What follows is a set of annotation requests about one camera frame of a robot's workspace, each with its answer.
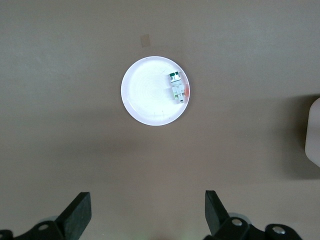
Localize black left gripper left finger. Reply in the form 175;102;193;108
0;191;92;240

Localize white lunch box with lid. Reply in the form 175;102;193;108
304;96;320;169

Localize pale pink round plate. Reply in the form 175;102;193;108
120;55;191;127

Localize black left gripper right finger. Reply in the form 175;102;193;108
204;190;304;240

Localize brown tape piece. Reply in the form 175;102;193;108
139;33;152;48

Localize small items on pink plate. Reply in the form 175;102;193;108
167;71;190;105

